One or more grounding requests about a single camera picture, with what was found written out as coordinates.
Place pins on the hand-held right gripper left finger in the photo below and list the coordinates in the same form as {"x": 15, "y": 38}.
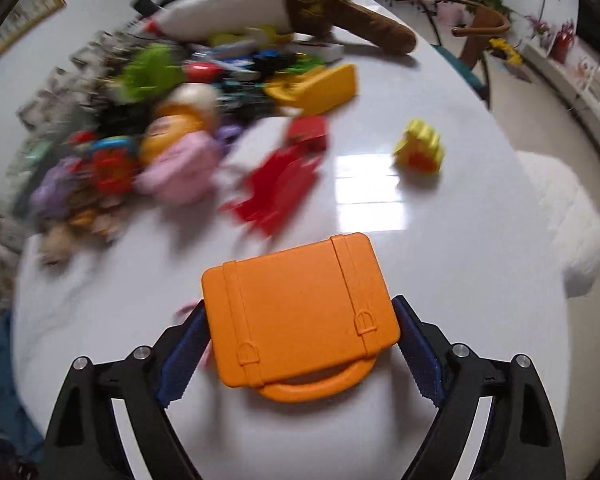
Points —
{"x": 185, "y": 355}

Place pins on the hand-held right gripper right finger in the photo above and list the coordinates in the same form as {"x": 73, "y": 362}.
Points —
{"x": 420, "y": 352}

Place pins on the orange toy suitcase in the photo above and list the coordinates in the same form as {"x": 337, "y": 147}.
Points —
{"x": 300, "y": 310}

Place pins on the blue cloth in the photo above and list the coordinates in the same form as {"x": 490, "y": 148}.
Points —
{"x": 2, "y": 360}

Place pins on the pink toy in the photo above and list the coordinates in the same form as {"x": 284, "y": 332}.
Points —
{"x": 180, "y": 167}

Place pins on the red plastic toy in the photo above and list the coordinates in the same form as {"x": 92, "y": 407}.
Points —
{"x": 280, "y": 185}

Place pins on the white padded stool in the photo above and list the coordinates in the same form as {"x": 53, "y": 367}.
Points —
{"x": 565, "y": 210}

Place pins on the yellow toy block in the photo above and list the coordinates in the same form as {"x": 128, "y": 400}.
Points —
{"x": 420, "y": 147}

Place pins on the round red and blue toy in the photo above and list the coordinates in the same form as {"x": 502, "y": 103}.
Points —
{"x": 111, "y": 162}

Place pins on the purple plush toy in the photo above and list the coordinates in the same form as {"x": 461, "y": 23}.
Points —
{"x": 55, "y": 192}

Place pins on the orange and white egg toy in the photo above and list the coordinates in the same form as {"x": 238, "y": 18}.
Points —
{"x": 180, "y": 110}

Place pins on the yellow toy box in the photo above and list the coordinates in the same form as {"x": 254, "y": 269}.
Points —
{"x": 320, "y": 87}

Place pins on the lime green toy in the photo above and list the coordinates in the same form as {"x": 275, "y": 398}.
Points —
{"x": 147, "y": 72}

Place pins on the white television cabinet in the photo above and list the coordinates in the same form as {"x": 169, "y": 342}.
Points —
{"x": 580, "y": 87}

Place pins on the yellow artificial sunflowers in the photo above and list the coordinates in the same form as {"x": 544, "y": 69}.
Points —
{"x": 505, "y": 52}

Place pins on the wooden chair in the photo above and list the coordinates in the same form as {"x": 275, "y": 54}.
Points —
{"x": 480, "y": 35}

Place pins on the pink basket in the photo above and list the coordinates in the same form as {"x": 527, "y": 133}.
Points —
{"x": 450, "y": 12}

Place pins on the white plush goose toy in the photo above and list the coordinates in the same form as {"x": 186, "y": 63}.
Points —
{"x": 220, "y": 10}

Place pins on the small purple potted plant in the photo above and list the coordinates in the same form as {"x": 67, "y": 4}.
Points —
{"x": 537, "y": 25}

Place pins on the black television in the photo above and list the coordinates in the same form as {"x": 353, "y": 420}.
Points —
{"x": 597, "y": 30}

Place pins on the gold framed calligraphy picture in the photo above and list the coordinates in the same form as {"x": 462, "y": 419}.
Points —
{"x": 25, "y": 20}

